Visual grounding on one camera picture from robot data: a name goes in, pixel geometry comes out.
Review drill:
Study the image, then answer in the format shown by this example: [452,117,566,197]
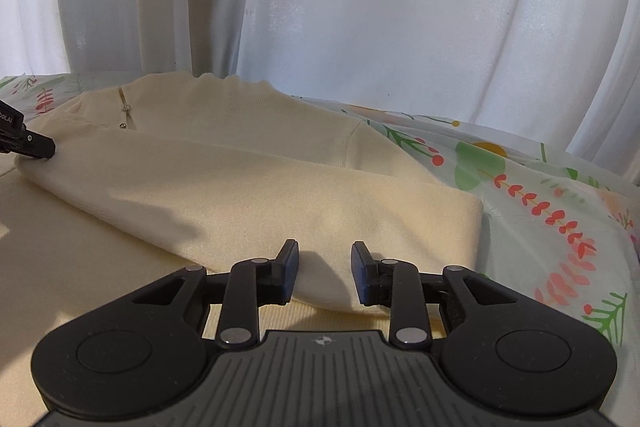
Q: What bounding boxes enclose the cream knit sweater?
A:
[0,73,485,427]

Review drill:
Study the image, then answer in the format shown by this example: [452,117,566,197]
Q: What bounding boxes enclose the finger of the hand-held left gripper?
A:
[20,129,57,161]

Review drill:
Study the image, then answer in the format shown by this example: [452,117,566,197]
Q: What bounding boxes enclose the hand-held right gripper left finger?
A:
[131,238,301,351]

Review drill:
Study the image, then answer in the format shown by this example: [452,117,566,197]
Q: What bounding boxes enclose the white curtain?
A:
[0,0,640,188]

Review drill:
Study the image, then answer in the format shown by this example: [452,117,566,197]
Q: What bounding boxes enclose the floral printed bedsheet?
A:
[0,74,640,353]

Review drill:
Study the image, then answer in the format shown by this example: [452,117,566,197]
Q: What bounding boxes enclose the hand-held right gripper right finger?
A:
[351,241,509,351]

